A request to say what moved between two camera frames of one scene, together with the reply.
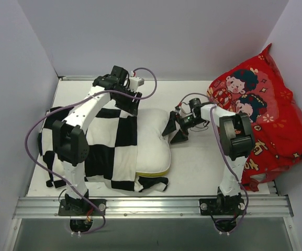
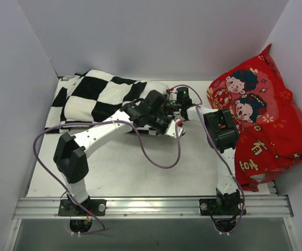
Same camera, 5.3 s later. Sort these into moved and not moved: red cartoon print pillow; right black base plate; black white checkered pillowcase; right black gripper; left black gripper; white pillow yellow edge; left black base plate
Moved: white pillow yellow edge; right black gripper; black white checkered pillowcase; left black gripper
Not moved: right black base plate; left black base plate; red cartoon print pillow
